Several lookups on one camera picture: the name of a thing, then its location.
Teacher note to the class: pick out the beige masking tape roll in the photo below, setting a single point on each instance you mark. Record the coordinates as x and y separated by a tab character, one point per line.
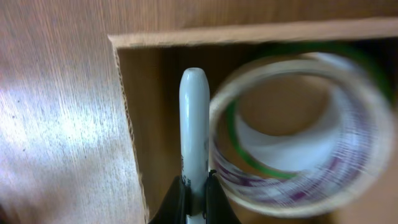
287	95

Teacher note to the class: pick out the open cardboard box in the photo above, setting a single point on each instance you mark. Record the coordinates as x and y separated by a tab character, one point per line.
150	63

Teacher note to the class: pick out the black and grey marker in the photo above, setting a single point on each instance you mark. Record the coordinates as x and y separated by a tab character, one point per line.
194	101

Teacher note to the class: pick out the green tape roll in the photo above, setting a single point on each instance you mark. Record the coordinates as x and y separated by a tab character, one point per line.
287	156

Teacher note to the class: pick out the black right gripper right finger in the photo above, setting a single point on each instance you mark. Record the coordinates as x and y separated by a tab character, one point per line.
217	207

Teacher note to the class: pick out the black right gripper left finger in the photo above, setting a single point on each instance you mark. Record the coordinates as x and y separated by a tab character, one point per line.
175	205

